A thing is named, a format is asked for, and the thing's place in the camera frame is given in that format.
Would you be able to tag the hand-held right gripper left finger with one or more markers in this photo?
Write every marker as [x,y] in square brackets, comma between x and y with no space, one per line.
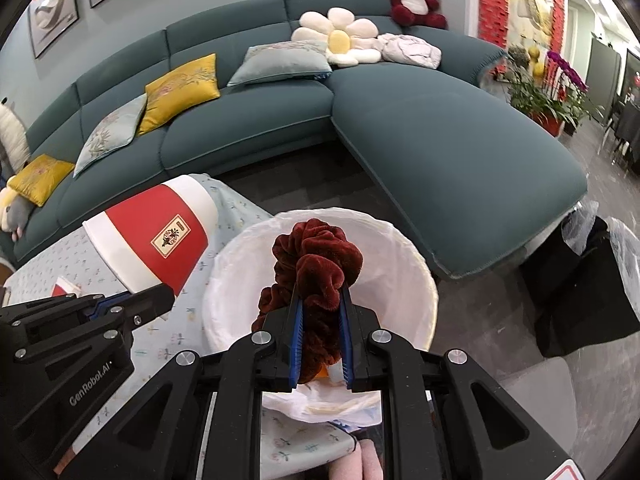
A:
[298,332]

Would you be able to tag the red and white paper cup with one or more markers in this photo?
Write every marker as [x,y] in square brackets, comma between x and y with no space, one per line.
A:
[150,240]

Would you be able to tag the purple orchid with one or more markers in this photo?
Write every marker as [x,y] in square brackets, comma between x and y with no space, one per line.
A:
[567,72]

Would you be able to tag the dark dining chair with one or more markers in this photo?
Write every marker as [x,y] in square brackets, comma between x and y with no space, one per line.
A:
[625,130]

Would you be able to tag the white trash bin with liner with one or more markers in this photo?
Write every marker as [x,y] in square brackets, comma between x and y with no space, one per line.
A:
[400,280]

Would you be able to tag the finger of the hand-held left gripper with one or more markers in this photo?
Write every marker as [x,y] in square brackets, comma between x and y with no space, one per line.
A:
[145,302]

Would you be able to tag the red bordered wall painting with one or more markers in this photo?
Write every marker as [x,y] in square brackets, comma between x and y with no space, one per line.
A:
[492,0]

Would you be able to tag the pink fleece clothing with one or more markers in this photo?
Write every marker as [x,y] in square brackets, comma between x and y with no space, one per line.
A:
[367,460]

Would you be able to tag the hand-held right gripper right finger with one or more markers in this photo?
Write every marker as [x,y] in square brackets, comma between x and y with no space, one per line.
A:
[345,345]

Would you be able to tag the dark red velvet scrunchie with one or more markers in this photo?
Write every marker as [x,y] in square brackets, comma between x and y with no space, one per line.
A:
[310,255]

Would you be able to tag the yellow gourd ornament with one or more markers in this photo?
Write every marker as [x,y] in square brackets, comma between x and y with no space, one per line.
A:
[532,55]

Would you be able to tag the white daisy flower pillow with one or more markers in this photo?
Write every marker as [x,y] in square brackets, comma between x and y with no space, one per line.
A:
[315,22]

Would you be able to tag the grey-blue embroidered cushion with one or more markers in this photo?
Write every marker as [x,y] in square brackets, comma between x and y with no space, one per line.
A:
[112,132]
[280,62]

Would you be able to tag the green potted plant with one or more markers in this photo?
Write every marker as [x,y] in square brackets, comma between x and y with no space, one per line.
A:
[535,95]

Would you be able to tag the black bin with clear bag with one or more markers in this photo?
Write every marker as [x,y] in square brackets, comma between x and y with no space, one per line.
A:
[590,300]

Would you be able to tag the small yellow embroidered cushion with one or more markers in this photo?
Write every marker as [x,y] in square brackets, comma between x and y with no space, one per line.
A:
[40,177]

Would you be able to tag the white long plush toy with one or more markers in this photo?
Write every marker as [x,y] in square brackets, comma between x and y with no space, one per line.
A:
[10,135]

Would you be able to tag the grey plush toy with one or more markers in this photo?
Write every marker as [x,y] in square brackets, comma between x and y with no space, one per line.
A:
[19,217]

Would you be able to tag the teal sectional sofa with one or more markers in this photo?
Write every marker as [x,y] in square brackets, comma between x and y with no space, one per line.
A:
[450,135]

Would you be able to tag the white folded quilt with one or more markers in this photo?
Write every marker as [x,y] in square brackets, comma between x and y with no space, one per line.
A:
[410,50]

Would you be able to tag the large yellow embroidered cushion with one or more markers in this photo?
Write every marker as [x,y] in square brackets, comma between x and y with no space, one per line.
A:
[182,90]

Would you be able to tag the floral light blue tablecloth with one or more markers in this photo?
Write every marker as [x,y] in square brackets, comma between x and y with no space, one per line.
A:
[235,210]

